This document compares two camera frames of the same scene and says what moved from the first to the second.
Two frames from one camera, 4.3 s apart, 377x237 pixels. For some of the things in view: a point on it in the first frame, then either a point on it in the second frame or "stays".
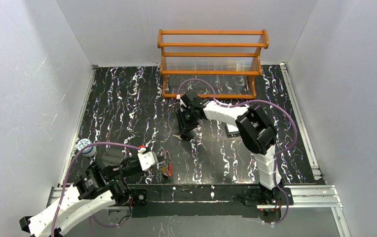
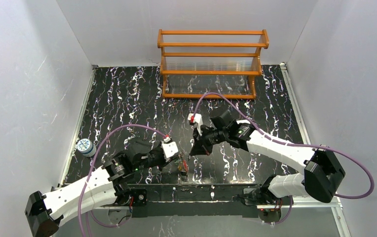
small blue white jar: [88, 152] stays
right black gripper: [184, 123] to [202, 141]
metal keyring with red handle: [167, 171] to [182, 163]
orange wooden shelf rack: [211, 64] stays
